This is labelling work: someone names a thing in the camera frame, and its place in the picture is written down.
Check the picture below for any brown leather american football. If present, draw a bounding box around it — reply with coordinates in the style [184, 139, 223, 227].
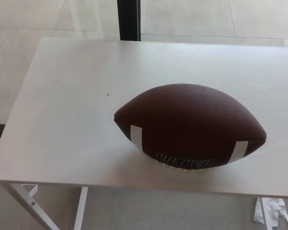
[113, 83, 268, 171]

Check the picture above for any black vertical window post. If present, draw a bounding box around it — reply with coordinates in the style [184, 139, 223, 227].
[118, 0, 142, 41]

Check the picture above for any crumpled white paper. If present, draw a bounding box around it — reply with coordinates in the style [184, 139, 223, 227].
[253, 197, 288, 230]

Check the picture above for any white metal table leg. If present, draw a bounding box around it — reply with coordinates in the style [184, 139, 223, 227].
[258, 196, 272, 230]

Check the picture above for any white metal table frame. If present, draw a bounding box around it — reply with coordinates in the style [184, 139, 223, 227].
[9, 183, 89, 230]

